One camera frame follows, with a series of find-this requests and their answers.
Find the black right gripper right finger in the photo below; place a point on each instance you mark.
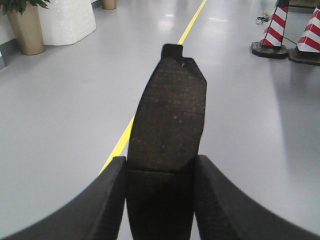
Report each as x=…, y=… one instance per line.
x=224, y=212

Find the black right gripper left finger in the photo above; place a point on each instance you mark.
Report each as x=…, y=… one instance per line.
x=95, y=214

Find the grey brake pad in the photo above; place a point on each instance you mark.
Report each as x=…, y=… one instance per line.
x=163, y=147

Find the left red white traffic cone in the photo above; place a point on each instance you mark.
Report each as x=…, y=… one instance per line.
x=271, y=43

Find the red white traffic cone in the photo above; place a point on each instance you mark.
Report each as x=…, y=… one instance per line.
x=271, y=43
x=307, y=50

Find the right red white traffic cone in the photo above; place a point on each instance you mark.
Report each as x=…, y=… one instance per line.
x=307, y=50

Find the white wrapped bundle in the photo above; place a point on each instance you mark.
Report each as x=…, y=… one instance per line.
x=66, y=22

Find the tan plant pot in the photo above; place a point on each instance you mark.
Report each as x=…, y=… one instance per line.
x=27, y=30

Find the green potted plant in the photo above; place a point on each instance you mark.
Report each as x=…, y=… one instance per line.
x=19, y=6

